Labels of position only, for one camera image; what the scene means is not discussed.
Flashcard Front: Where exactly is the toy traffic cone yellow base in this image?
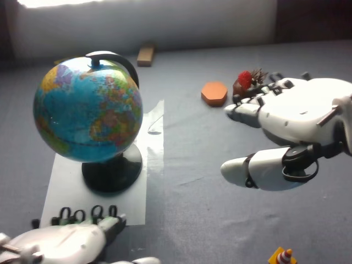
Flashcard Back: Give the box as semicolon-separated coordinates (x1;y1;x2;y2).
268;246;299;264

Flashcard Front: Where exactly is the brown wooden rectangular block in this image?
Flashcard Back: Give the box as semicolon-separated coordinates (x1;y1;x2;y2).
136;41;156;68

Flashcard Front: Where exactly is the world globe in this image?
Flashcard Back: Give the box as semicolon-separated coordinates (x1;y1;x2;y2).
32;51;144;193

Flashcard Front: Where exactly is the white paper sheet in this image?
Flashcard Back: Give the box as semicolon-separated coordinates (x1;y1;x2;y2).
40;131;148;226

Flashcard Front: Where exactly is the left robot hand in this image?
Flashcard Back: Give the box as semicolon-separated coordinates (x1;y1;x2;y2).
8;205;161;264

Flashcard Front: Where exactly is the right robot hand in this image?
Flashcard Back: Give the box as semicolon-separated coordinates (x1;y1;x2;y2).
219;71;352;193

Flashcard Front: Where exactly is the chocolate cake toy with strawberry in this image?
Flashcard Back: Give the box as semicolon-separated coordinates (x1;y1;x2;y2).
232;68;269;104

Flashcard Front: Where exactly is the orange hexagon block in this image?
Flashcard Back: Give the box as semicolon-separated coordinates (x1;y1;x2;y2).
200;81;229;107

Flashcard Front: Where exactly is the grey tablecloth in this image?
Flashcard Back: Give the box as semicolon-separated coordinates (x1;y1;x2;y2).
0;41;352;264

